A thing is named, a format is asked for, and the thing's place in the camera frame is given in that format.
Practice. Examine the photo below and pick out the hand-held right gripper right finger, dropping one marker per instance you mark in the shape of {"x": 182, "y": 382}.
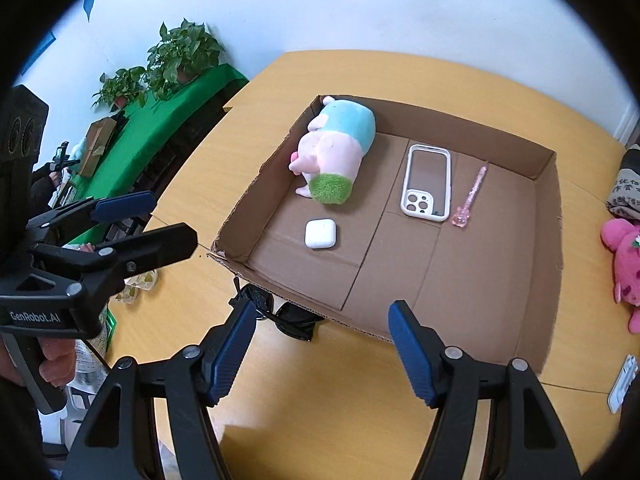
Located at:
{"x": 407, "y": 350}

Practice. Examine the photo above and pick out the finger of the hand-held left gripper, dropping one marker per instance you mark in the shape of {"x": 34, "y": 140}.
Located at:
{"x": 125, "y": 205}
{"x": 160, "y": 242}

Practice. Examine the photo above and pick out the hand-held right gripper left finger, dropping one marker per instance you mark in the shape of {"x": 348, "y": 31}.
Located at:
{"x": 232, "y": 345}

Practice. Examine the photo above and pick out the white earbuds case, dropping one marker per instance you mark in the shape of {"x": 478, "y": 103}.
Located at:
{"x": 320, "y": 234}

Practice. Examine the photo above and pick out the white phone case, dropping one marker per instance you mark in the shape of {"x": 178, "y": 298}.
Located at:
{"x": 425, "y": 205}

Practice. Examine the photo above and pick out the pink pen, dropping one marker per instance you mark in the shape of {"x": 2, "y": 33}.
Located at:
{"x": 470, "y": 197}

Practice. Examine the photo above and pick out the teal and pink plush toy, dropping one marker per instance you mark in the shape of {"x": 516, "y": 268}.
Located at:
{"x": 335, "y": 150}

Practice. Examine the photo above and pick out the person's left forearm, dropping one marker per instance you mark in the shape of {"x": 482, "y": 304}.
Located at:
{"x": 20, "y": 400}

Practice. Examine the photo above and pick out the person's left hand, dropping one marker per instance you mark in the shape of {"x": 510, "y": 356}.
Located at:
{"x": 57, "y": 362}

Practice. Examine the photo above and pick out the clear snack packet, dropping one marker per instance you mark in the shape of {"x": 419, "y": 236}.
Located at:
{"x": 140, "y": 282}

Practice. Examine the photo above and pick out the small brown cardboard box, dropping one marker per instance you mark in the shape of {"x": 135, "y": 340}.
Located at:
{"x": 97, "y": 147}

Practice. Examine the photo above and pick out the black sunglasses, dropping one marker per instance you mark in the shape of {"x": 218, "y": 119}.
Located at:
{"x": 295, "y": 320}

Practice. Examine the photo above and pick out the green and white packet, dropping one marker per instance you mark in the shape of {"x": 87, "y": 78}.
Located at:
{"x": 95, "y": 345}

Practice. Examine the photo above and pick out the green table cloth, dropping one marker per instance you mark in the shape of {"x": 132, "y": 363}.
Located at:
{"x": 150, "y": 135}

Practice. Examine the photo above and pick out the dark chairs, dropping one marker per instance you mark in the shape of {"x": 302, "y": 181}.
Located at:
{"x": 190, "y": 135}

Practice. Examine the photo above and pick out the small potted plant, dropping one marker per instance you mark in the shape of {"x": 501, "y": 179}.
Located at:
{"x": 120, "y": 87}

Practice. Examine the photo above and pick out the large potted plant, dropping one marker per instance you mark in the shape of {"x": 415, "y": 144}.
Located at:
{"x": 182, "y": 55}

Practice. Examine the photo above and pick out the white flat gadget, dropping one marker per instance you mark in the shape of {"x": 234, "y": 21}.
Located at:
{"x": 622, "y": 382}

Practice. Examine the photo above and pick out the printed cloth bag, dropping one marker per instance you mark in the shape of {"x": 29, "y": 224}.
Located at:
{"x": 625, "y": 185}

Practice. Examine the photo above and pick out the blue wall decal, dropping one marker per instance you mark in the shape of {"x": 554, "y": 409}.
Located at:
{"x": 92, "y": 2}

